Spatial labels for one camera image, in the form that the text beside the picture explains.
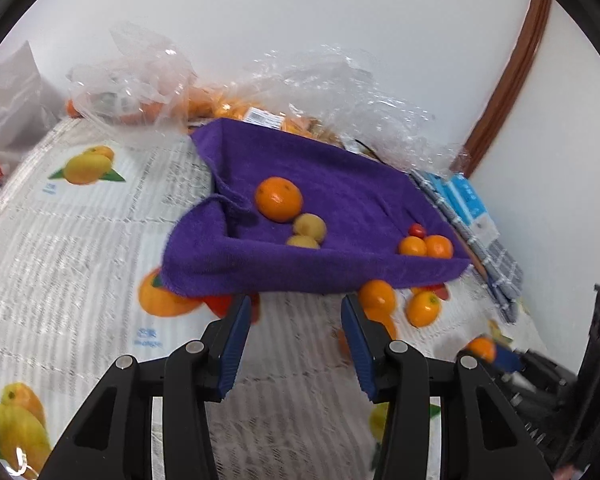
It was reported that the lone orange front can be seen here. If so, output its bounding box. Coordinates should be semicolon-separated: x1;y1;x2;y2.
465;336;498;363

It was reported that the small orange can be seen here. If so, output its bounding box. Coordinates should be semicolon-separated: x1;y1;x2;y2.
398;236;428;257
405;292;442;328

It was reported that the small red tomato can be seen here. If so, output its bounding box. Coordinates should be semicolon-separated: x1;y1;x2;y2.
408;223;427;240

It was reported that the green kiwi back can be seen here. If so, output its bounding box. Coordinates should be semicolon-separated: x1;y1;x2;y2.
292;214;327;244

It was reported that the green kiwi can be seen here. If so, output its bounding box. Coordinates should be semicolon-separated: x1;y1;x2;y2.
292;214;327;244
286;234;321;249

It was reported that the green kiwi front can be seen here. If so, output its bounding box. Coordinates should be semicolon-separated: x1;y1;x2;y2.
286;234;321;249

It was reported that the large orange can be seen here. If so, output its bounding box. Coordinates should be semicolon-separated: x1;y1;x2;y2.
254;177;303;223

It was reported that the grey checked folded cloth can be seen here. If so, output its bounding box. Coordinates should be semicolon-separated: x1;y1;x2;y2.
411;170;524;324

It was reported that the blue tissue pack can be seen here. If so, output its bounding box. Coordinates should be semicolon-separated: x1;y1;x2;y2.
442;174;500;247

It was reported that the purple towel covered tray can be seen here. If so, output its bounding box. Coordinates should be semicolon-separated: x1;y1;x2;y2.
160;118;469;298

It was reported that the crumpled clear plastic bag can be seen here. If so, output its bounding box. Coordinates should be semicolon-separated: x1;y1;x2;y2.
239;44;472;176

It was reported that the clear bag of oranges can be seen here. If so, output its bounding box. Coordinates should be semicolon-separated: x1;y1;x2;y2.
187;87;343;148

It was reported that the white plastic shopping bag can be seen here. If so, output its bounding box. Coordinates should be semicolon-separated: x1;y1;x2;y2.
0;44;64;189

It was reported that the clear bag left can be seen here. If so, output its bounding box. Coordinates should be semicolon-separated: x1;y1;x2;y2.
68;22;197;148

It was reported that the brown wooden door frame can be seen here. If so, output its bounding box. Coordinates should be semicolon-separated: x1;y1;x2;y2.
464;0;553;177

